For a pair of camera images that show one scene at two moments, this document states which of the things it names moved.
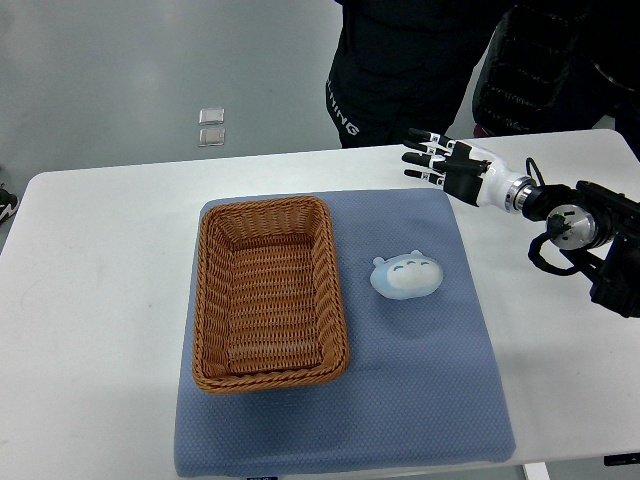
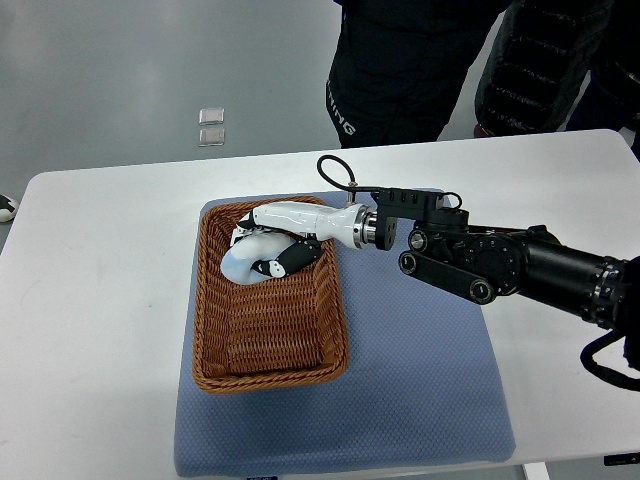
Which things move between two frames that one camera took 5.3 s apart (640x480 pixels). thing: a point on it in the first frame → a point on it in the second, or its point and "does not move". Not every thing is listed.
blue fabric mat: [424, 381] does not move
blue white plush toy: [406, 276] → [239, 257]
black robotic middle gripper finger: [436, 161] → [251, 224]
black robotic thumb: [469, 167] → [293, 259]
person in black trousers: [398, 65] does not move
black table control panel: [621, 459] does not move
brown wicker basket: [268, 308] does not move
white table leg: [537, 471] does not move
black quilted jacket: [562, 65] does not move
